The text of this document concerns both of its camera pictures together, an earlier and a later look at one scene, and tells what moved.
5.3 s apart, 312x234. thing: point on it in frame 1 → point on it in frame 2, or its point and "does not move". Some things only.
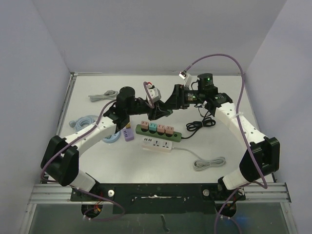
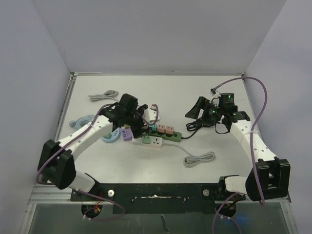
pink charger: (169, 129) does not move
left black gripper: (155, 112) → (137, 131)
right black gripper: (177, 100) → (204, 104)
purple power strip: (128, 133) does not move
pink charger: (161, 128) does not move
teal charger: (152, 126) does not move
